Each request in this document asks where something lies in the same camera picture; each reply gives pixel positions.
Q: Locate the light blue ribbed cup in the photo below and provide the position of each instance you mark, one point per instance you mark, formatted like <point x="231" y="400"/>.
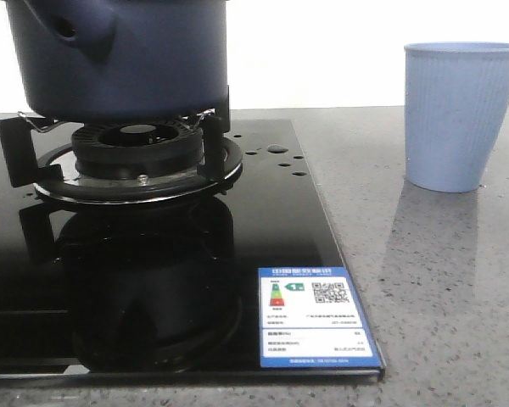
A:
<point x="456" y="98"/>

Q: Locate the black metal pot support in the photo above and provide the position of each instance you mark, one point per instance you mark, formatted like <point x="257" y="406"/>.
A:
<point x="55" y="177"/>

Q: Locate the dark blue cooking pot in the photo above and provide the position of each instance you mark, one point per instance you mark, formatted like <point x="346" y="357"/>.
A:
<point x="113" y="61"/>

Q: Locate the blue energy label sticker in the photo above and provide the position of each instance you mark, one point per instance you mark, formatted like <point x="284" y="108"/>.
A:
<point x="311" y="317"/>

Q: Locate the black round gas burner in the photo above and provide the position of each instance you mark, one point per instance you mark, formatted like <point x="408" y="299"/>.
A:
<point x="126" y="151"/>

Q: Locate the black glass gas stove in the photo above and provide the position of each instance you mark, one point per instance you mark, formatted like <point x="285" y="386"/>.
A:
<point x="160" y="293"/>

